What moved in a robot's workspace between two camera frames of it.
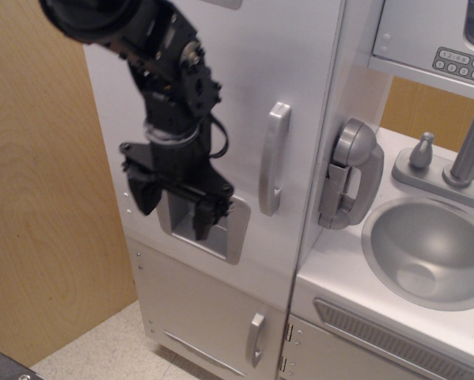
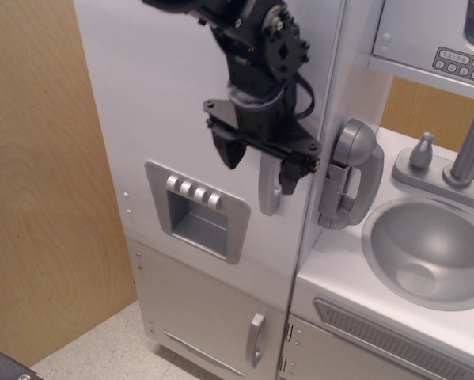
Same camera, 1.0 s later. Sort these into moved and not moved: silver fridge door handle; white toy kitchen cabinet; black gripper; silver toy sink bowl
Moved: black gripper
Not moved: silver fridge door handle; white toy kitchen cabinet; silver toy sink bowl
